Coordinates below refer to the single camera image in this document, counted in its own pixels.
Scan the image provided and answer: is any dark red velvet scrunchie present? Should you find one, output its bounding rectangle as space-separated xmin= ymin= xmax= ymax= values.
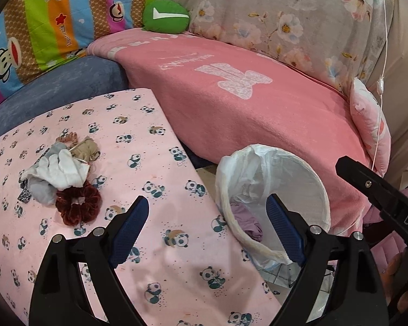
xmin=55 ymin=180 xmax=102 ymax=227

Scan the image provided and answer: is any purple cloth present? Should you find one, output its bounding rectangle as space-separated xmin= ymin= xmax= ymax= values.
xmin=231 ymin=202 xmax=263 ymax=242

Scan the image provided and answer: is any beige stocking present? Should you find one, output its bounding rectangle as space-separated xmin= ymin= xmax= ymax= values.
xmin=70 ymin=136 xmax=101 ymax=162

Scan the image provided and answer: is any beige scrunchie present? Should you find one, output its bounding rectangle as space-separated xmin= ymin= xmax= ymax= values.
xmin=56 ymin=132 xmax=79 ymax=147

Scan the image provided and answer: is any grey sock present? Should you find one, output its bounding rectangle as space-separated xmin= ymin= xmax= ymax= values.
xmin=27 ymin=142 xmax=67 ymax=207

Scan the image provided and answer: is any white lined trash bin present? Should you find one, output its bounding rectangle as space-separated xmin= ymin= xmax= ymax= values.
xmin=215 ymin=144 xmax=331 ymax=271

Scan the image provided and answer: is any pink quilted chair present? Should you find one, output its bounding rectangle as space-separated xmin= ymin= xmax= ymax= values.
xmin=363 ymin=188 xmax=408 ymax=273

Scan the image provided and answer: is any pink small pillow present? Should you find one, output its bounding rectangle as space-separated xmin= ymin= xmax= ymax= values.
xmin=349 ymin=78 xmax=391 ymax=177

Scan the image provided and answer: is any beige curtain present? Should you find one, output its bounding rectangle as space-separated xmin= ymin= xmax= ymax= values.
xmin=366 ymin=0 xmax=408 ymax=190

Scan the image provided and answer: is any pink panda print sheet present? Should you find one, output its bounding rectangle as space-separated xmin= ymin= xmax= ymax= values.
xmin=0 ymin=88 xmax=281 ymax=325

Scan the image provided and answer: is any floral grey quilt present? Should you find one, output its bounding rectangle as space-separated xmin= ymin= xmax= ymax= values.
xmin=172 ymin=0 xmax=395 ymax=93

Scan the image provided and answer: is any pink blanket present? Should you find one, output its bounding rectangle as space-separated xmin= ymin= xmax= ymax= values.
xmin=87 ymin=29 xmax=371 ymax=235

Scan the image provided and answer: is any blue grey cushion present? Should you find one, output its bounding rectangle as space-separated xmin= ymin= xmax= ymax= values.
xmin=0 ymin=56 xmax=129 ymax=136

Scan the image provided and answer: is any colourful monkey print pillow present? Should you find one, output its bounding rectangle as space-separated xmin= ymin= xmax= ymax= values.
xmin=0 ymin=0 xmax=149 ymax=104

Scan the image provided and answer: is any green swoosh cushion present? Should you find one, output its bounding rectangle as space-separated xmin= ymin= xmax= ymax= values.
xmin=142 ymin=0 xmax=190 ymax=35

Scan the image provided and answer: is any white hanging cord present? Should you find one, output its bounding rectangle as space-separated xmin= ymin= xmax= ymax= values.
xmin=370 ymin=0 xmax=390 ymax=174

